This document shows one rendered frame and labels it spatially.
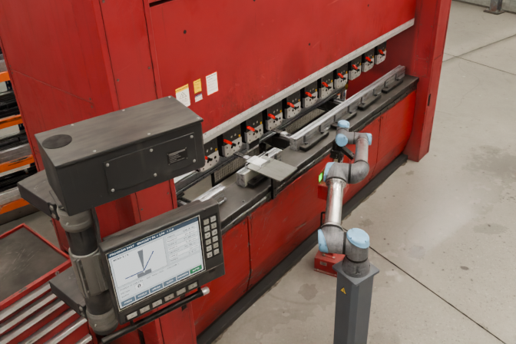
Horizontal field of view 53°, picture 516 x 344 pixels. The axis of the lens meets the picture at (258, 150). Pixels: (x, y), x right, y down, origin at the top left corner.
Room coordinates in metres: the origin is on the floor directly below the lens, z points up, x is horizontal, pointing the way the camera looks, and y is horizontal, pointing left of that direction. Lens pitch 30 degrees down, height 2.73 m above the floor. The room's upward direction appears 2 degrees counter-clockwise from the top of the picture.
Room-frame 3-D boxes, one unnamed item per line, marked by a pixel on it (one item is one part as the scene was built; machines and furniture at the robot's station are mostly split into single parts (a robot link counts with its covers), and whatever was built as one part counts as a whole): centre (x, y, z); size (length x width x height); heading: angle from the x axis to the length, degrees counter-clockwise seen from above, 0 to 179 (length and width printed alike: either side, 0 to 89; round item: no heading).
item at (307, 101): (3.28, -0.35, 1.26); 0.15 x 0.09 x 0.17; 139
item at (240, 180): (2.88, -0.01, 0.92); 0.39 x 0.06 x 0.10; 139
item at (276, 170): (2.75, -0.08, 1.00); 0.26 x 0.18 x 0.01; 49
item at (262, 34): (3.33, -0.40, 1.74); 3.00 x 0.08 x 0.80; 139
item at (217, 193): (2.43, 0.39, 0.92); 0.50 x 0.06 x 0.10; 139
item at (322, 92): (3.43, -0.48, 1.26); 0.15 x 0.09 x 0.17; 139
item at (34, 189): (1.68, 0.67, 1.67); 0.40 x 0.24 x 0.07; 139
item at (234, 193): (3.31, -0.43, 0.85); 3.00 x 0.21 x 0.04; 139
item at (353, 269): (2.07, -0.49, 0.82); 0.15 x 0.15 x 0.10
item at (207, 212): (1.49, 0.37, 1.42); 0.45 x 0.12 x 0.36; 123
